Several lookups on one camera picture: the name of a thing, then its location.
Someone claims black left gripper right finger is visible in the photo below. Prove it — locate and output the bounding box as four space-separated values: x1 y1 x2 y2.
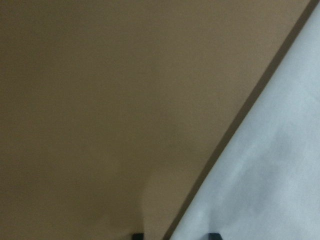
207 232 222 240

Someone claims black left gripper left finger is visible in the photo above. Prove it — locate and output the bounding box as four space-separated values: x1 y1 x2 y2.
131 232 144 240

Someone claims light blue t-shirt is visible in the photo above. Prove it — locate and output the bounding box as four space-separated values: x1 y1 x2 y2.
171 7 320 240

